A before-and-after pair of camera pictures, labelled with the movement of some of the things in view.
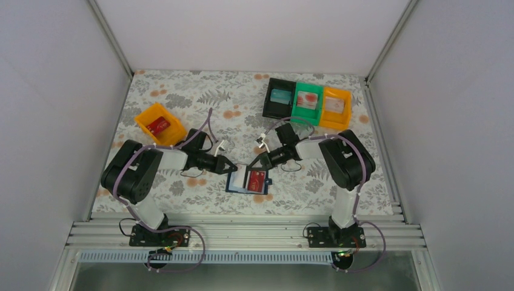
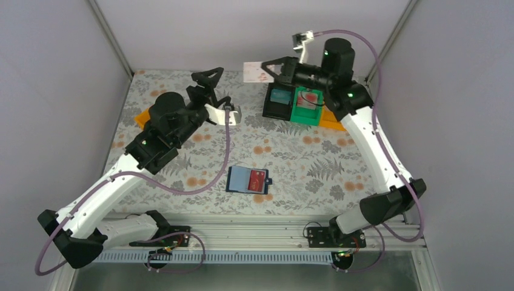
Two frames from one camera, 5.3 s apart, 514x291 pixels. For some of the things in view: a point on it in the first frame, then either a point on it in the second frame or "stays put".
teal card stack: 280,96 stays put
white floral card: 237,177 -> 253,73
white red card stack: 307,100 stays put
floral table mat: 230,107 stays put
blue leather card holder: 248,181 stays put
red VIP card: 256,182 stays put
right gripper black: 264,159 -> 289,70
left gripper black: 219,163 -> 199,92
